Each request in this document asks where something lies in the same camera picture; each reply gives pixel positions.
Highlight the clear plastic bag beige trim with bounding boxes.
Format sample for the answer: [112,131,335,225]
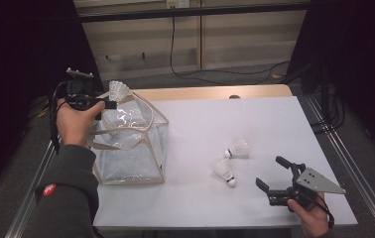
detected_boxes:
[85,89,171,186]

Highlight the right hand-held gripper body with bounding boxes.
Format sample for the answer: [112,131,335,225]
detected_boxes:
[266,161,347,213]

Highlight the black curtain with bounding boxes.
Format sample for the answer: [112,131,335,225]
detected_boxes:
[286,0,375,165]
[0,0,104,199]

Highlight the white table sheet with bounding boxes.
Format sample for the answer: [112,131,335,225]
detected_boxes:
[92,95,358,230]

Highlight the white netted plastic shuttlecock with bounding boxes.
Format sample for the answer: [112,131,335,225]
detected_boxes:
[108,79,132,103]

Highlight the person's right hand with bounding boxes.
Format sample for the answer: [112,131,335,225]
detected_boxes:
[287,191,331,238]

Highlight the black stand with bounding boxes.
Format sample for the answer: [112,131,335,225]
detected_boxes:
[301,62,332,115]

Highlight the black power cable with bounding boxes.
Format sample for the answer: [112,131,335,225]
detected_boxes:
[170,6,291,86]

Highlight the aluminium floor rail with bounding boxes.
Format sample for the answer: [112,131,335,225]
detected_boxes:
[306,96,375,238]
[5,140,58,238]

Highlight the white wall socket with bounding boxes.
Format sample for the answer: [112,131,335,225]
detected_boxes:
[166,0,190,9]

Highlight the person's left hand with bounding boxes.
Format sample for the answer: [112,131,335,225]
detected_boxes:
[56,97,106,147]

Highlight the white feather shuttlecock blue band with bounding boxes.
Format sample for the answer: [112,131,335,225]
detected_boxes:
[212,158,238,188]
[223,138,252,160]

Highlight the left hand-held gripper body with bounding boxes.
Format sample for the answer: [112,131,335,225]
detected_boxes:
[64,66,108,112]

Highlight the thin black right gripper cable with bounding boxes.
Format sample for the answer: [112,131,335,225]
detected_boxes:
[303,192,336,230]

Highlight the black floor cables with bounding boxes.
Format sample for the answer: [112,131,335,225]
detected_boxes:
[310,83,346,135]

